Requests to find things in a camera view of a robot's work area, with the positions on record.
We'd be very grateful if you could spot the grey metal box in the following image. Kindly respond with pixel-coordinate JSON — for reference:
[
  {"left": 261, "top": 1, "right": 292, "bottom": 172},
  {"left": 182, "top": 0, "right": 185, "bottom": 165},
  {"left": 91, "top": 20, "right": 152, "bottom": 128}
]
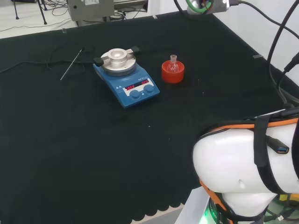
[{"left": 67, "top": 0, "right": 115, "bottom": 27}]

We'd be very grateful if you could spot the thick black heater cable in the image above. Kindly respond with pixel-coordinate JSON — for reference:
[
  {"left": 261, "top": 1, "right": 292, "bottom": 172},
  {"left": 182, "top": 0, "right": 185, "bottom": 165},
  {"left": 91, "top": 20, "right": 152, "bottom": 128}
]
[{"left": 0, "top": 46, "right": 96, "bottom": 73}]

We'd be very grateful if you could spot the red ribbed flask stand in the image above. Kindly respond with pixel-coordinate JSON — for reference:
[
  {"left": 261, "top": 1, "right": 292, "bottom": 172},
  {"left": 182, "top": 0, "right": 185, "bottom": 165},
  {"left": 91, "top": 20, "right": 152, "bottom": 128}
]
[{"left": 161, "top": 60, "right": 185, "bottom": 84}]

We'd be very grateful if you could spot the thin black probe cable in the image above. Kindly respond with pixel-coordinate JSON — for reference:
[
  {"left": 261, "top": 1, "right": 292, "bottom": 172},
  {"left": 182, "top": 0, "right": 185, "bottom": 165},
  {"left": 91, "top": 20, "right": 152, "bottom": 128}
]
[{"left": 45, "top": 46, "right": 95, "bottom": 72}]

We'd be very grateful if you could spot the black tripod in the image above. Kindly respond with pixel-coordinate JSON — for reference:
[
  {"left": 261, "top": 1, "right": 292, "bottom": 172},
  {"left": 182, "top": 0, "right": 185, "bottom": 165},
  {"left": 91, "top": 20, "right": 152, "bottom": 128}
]
[{"left": 11, "top": 0, "right": 49, "bottom": 25}]

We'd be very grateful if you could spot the thin metal probe rod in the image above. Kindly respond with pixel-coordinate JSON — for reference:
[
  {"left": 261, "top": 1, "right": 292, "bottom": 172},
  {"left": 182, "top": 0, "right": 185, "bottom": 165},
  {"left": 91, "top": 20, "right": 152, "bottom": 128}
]
[{"left": 60, "top": 48, "right": 85, "bottom": 81}]

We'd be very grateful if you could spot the black bench cloth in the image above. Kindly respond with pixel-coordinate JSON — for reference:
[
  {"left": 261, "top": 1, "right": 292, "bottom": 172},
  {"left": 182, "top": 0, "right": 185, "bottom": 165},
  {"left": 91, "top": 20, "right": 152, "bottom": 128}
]
[{"left": 0, "top": 10, "right": 299, "bottom": 224}]

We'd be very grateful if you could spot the clear glass round-bottom flask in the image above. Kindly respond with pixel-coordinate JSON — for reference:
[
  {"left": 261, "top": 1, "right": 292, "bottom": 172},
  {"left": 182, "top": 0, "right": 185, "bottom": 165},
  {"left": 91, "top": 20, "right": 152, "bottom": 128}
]
[{"left": 168, "top": 54, "right": 179, "bottom": 73}]

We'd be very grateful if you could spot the blue heater with steel plate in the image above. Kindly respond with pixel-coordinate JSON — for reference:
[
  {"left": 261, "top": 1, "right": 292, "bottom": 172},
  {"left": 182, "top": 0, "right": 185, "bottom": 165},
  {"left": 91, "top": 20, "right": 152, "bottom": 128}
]
[{"left": 93, "top": 46, "right": 161, "bottom": 110}]

